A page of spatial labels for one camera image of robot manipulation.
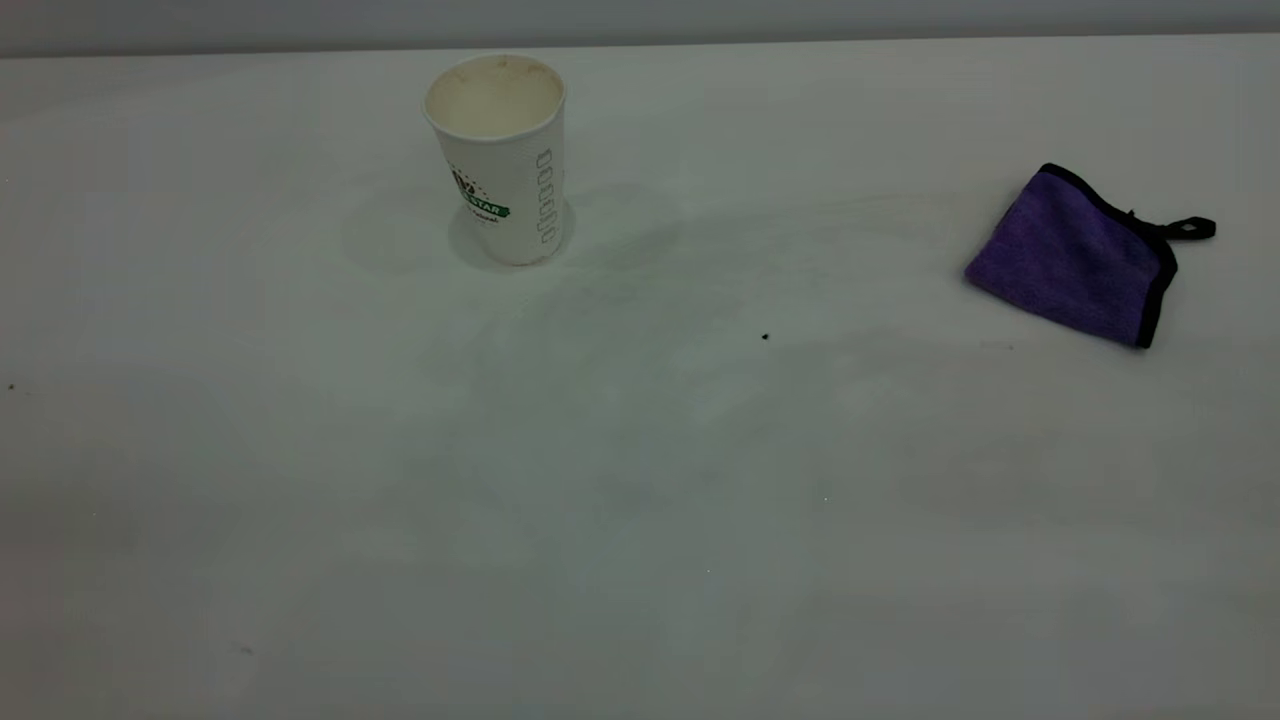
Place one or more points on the white paper coffee cup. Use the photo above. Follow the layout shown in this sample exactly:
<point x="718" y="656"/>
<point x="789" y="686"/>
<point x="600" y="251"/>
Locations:
<point x="505" y="170"/>

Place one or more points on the purple microfiber cloth black trim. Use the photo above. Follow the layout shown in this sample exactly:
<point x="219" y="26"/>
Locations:
<point x="1075" y="260"/>

